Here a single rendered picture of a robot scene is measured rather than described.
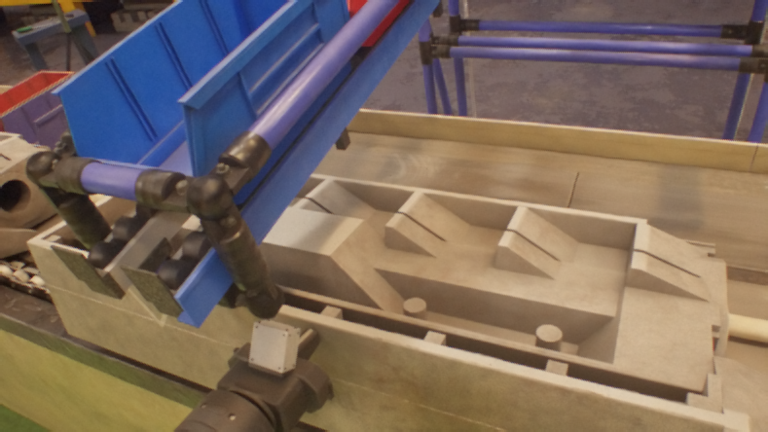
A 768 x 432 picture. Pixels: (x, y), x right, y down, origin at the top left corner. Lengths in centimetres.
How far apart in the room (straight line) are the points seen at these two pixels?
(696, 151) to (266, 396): 104
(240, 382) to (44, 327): 71
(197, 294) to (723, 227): 97
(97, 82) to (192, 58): 13
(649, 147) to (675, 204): 16
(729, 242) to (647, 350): 52
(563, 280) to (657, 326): 14
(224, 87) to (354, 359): 34
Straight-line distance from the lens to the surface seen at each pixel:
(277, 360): 58
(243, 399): 57
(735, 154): 134
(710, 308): 77
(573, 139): 134
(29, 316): 131
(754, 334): 99
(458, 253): 83
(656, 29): 151
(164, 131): 66
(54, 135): 192
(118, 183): 52
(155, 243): 61
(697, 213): 122
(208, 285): 50
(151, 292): 52
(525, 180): 127
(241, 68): 52
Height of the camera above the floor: 148
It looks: 38 degrees down
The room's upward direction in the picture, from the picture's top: 11 degrees counter-clockwise
